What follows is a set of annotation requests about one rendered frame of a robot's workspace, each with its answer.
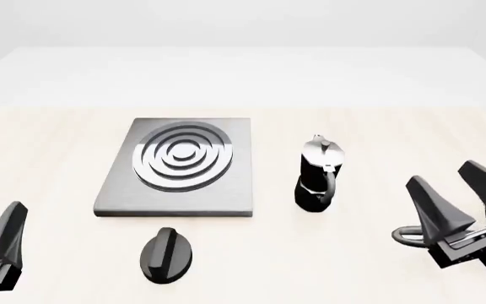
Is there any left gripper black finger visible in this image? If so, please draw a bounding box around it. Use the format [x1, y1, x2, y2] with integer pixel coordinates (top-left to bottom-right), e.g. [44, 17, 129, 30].
[0, 200, 30, 270]

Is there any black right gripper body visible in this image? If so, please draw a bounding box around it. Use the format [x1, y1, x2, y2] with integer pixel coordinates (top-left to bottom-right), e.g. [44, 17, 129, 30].
[429, 218, 486, 270]

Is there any flat black stove plate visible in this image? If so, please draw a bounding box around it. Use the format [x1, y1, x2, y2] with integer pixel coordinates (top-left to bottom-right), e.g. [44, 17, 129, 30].
[93, 117, 254, 219]

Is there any black and silver moka pot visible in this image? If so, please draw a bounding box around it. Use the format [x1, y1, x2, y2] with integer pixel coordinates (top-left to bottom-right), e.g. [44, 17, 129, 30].
[294, 133, 347, 214]

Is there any round black stove knob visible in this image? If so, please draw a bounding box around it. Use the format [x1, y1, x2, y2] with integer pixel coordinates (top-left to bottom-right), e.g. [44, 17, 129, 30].
[139, 226, 194, 285]

